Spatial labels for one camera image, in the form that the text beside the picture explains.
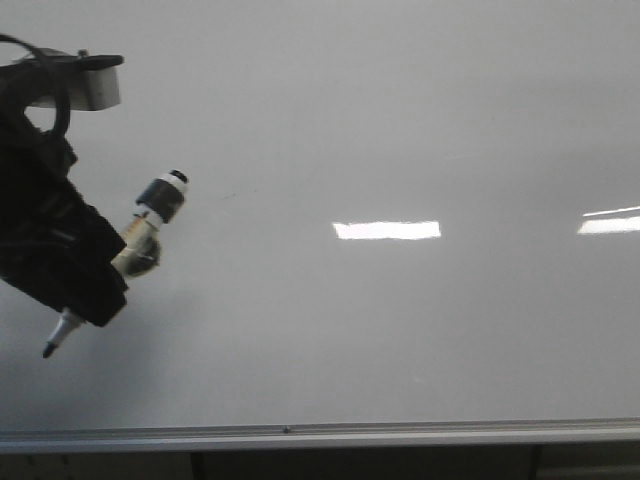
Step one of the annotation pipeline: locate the white whiteboard with aluminium frame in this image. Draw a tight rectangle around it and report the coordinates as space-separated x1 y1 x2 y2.
1 1 639 453

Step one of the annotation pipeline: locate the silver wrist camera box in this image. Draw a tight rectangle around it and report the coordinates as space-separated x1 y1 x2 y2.
42 48 124 111

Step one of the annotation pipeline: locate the white black whiteboard marker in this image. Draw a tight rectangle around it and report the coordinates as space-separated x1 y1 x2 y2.
42 170 189 359

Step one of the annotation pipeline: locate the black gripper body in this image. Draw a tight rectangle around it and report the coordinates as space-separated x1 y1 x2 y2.
0 58 81 301

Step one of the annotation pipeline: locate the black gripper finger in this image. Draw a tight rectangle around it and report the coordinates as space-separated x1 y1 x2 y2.
1 184 127 327

